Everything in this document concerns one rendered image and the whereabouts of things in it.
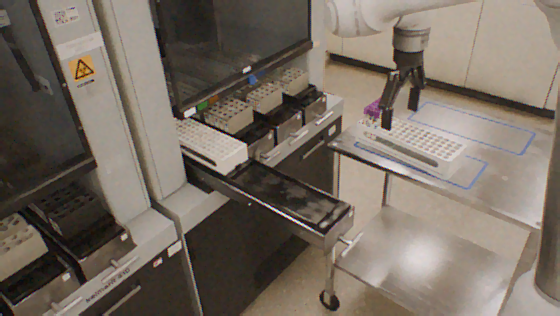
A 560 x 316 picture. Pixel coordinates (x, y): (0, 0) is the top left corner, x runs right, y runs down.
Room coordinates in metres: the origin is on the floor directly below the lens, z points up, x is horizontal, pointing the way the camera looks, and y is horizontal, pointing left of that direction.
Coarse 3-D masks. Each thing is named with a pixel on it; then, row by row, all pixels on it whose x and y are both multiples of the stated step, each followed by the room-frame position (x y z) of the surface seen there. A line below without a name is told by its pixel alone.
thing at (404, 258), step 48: (336, 144) 1.09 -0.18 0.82; (480, 144) 1.05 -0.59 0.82; (528, 144) 1.03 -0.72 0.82; (336, 192) 1.09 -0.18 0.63; (384, 192) 1.40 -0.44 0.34; (480, 192) 0.84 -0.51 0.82; (528, 192) 0.83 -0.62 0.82; (384, 240) 1.19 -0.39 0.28; (432, 240) 1.18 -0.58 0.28; (528, 240) 0.71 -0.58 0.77; (384, 288) 0.97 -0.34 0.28; (432, 288) 0.96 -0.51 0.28; (480, 288) 0.95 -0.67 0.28
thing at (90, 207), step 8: (88, 200) 0.82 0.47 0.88; (96, 200) 0.82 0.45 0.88; (72, 208) 0.80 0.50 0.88; (80, 208) 0.79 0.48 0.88; (88, 208) 0.81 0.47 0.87; (96, 208) 0.82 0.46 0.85; (56, 216) 0.77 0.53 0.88; (64, 216) 0.77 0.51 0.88; (72, 216) 0.78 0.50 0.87; (80, 216) 0.79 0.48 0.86; (88, 216) 0.80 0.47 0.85; (96, 216) 0.81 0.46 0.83; (56, 224) 0.75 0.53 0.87; (64, 224) 0.76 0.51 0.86; (72, 224) 0.77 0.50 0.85; (80, 224) 0.78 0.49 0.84; (88, 224) 0.80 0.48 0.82; (64, 232) 0.75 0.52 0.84; (72, 232) 0.77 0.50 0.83
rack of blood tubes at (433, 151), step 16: (368, 128) 1.07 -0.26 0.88; (400, 128) 1.06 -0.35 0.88; (416, 128) 1.06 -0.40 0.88; (368, 144) 1.07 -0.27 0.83; (384, 144) 1.05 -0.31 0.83; (400, 144) 0.99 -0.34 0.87; (416, 144) 0.98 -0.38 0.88; (432, 144) 0.98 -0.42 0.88; (448, 144) 0.97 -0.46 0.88; (416, 160) 0.95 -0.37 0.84; (432, 160) 0.98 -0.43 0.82; (448, 160) 0.90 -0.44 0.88; (448, 176) 0.90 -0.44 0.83
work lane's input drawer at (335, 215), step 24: (192, 168) 1.04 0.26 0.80; (240, 168) 1.00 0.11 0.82; (264, 168) 1.01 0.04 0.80; (240, 192) 0.91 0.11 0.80; (264, 192) 0.90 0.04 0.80; (288, 192) 0.90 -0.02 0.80; (312, 192) 0.89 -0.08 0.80; (264, 216) 0.85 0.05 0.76; (288, 216) 0.80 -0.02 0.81; (312, 216) 0.80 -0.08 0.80; (336, 216) 0.78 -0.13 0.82; (312, 240) 0.75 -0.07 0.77; (336, 240) 0.77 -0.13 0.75
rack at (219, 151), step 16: (176, 128) 1.16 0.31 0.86; (192, 128) 1.17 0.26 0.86; (208, 128) 1.15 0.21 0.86; (192, 144) 1.07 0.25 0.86; (208, 144) 1.07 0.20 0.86; (224, 144) 1.06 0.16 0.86; (240, 144) 1.06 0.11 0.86; (208, 160) 1.06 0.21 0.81; (224, 160) 0.98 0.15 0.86; (240, 160) 1.02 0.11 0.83
